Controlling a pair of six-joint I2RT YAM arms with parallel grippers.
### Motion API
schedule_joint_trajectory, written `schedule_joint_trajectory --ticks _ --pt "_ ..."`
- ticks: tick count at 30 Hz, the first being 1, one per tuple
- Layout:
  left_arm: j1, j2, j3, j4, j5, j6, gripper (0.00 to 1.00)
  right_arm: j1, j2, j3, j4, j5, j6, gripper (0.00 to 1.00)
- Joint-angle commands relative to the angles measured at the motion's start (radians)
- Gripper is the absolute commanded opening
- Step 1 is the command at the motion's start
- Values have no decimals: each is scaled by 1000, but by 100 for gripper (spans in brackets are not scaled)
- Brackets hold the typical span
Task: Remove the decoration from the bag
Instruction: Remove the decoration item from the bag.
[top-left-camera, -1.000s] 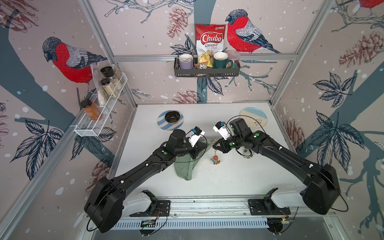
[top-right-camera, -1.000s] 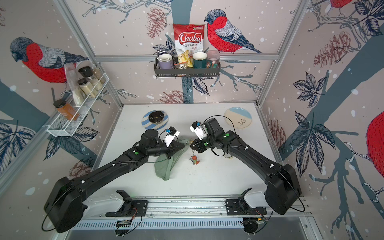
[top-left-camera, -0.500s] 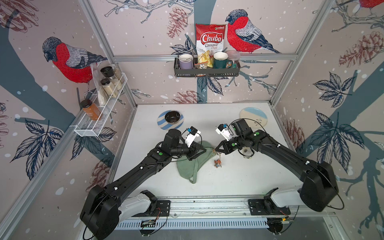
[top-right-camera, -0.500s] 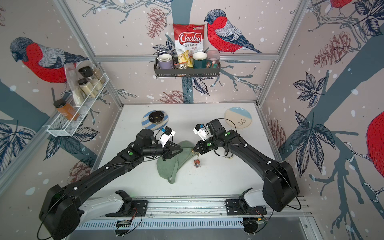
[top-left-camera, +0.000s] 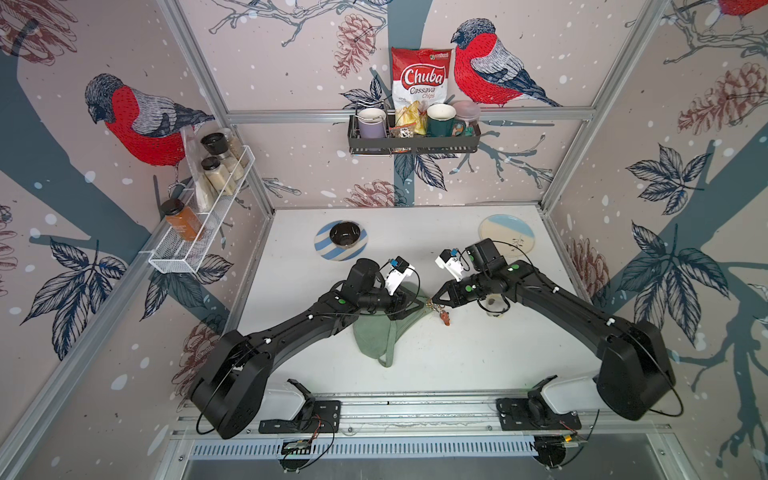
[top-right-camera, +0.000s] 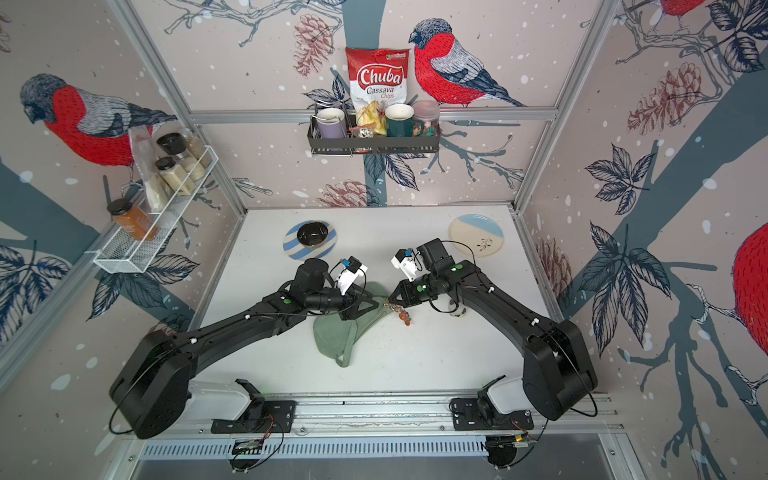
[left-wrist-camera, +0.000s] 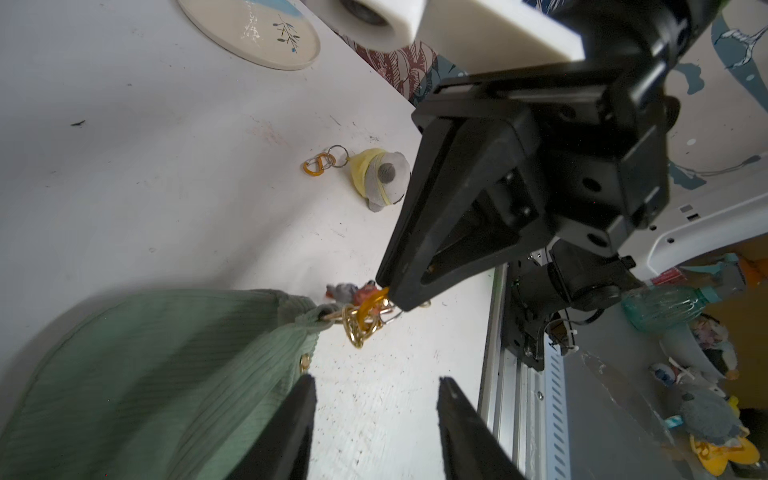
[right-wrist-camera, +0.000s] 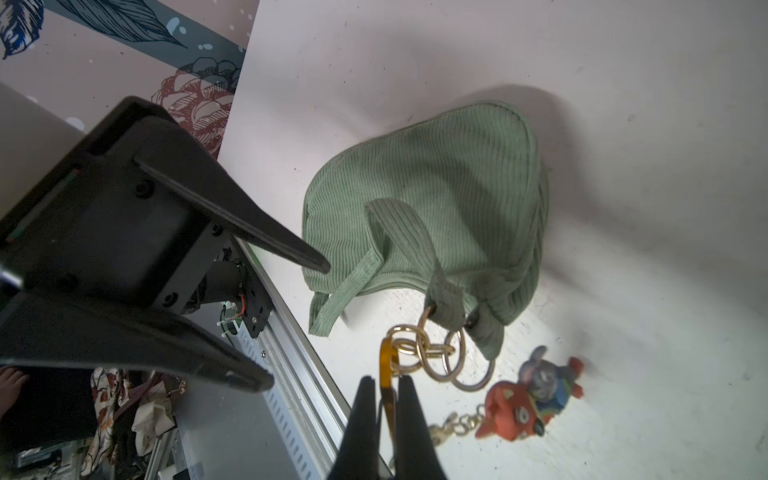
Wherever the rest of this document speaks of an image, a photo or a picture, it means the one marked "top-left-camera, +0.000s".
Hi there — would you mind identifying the white wire wall shelf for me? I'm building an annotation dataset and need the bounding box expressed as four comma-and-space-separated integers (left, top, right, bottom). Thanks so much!
148, 146, 255, 274

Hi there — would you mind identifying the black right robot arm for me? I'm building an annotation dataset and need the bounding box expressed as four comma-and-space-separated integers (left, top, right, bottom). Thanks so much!
431, 239, 676, 429

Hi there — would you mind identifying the blue striped plate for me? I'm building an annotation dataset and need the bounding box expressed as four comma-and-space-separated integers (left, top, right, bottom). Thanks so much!
314, 220, 369, 262

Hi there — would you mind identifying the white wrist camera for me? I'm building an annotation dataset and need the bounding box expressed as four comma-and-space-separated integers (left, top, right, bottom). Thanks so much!
435, 249, 469, 281
384, 256, 415, 296

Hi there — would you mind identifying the Chuba cassava chips bag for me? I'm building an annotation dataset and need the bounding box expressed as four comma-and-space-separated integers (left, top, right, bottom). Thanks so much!
391, 47, 452, 136

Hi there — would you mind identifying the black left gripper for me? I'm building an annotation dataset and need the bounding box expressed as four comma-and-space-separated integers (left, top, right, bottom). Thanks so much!
358, 284, 425, 321

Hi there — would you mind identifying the orange spice jar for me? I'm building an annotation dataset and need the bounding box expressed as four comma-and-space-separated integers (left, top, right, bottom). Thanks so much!
160, 199, 203, 242

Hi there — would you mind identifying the cream and blue plate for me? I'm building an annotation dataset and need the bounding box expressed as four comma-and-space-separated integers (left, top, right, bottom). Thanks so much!
478, 214, 535, 261

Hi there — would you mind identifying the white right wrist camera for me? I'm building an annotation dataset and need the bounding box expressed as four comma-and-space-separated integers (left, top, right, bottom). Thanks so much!
435, 249, 469, 281

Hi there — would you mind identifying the purple mug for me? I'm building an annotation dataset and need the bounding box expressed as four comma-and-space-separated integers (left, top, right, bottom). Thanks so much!
356, 107, 387, 139

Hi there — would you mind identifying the pink lidded jar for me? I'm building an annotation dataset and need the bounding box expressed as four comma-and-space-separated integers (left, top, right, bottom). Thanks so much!
452, 100, 481, 137

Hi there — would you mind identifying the clear plastic packet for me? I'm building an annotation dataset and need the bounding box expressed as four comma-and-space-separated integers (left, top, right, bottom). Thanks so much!
180, 126, 218, 213

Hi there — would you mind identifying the black wall shelf basket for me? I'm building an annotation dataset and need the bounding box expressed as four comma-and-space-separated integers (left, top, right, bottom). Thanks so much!
347, 113, 482, 156

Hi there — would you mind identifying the dark green mug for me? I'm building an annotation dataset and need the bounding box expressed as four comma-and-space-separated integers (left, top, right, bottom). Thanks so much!
426, 103, 464, 138

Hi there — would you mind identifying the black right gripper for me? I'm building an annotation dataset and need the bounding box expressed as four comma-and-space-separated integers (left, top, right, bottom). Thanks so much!
429, 271, 489, 308

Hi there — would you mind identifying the red figurine charm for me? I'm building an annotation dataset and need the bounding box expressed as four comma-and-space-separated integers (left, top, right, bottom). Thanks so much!
439, 310, 451, 326

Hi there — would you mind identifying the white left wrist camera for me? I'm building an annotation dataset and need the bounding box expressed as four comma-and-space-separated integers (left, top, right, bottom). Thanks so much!
384, 256, 415, 296

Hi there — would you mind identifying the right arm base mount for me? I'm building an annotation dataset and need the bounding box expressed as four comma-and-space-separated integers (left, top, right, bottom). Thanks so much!
495, 375, 582, 431

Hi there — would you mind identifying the dark ceramic bowl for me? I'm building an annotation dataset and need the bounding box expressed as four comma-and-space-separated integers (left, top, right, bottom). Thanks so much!
329, 221, 362, 249

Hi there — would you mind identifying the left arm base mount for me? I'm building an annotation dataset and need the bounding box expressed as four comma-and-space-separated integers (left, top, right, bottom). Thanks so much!
257, 379, 342, 434

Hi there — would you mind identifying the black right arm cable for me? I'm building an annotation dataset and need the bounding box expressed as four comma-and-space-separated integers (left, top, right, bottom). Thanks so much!
506, 239, 538, 268

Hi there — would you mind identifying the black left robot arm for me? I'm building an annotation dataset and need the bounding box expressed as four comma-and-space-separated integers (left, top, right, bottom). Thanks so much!
187, 258, 425, 439

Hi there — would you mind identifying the green corduroy bag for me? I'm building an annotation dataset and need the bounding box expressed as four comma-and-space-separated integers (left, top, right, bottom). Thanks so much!
352, 290, 430, 368

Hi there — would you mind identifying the black lid spice jar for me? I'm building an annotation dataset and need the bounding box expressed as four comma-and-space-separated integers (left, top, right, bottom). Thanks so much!
201, 132, 245, 181
201, 156, 236, 196

